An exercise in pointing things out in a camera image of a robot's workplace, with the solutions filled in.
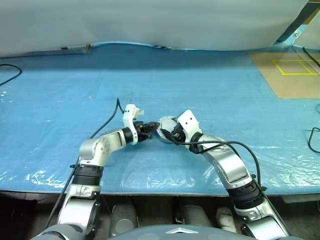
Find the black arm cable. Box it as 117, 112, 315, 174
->
46, 98, 126, 226
172, 139, 267, 191

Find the grey robot torso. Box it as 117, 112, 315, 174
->
106, 224, 251, 240

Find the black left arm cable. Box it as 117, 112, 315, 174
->
46, 98, 126, 226

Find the grey metal frame strut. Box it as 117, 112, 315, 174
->
274, 0, 320, 46

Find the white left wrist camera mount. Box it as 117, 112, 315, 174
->
122, 103, 146, 146

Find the blue plastic table covering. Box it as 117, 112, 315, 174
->
0, 41, 320, 195

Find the motor housing with copper windings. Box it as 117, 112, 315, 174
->
156, 115, 181, 145

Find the thin black table cable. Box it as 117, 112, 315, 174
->
0, 64, 22, 87

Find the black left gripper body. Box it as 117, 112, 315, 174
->
133, 120, 150, 142

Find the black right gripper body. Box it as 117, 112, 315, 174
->
171, 121, 188, 144

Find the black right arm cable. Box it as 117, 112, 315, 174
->
172, 139, 267, 191

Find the black cable by frame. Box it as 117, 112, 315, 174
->
303, 46, 320, 76

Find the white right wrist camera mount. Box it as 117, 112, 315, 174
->
176, 109, 203, 143

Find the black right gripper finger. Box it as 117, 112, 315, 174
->
159, 128, 176, 145

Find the looped black cable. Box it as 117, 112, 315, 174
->
308, 127, 320, 153

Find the grey rounded leg shape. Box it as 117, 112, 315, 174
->
179, 204, 213, 227
109, 202, 138, 237

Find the grey power strip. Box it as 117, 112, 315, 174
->
32, 42, 94, 55

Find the white rounded foot shape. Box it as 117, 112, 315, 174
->
215, 206, 237, 232

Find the brown cardboard sheet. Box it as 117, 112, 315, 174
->
249, 51, 320, 99

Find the white fabric curtain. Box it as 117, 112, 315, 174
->
0, 0, 308, 57

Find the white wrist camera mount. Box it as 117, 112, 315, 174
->
122, 103, 146, 146
176, 109, 203, 143

